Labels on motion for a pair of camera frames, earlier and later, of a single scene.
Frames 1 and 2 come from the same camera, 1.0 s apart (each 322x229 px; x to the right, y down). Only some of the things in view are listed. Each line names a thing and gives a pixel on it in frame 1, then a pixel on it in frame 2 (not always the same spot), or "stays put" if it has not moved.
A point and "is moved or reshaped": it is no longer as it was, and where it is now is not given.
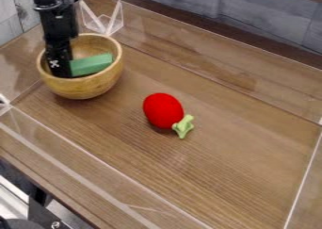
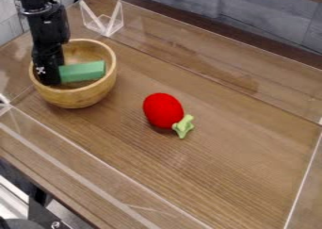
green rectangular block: (90, 64) is moved or reshaped
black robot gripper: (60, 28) to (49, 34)
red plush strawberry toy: (163, 114) stays put
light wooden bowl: (86, 45) is moved or reshaped
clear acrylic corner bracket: (104, 24) stays put
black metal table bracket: (38, 213) stays put
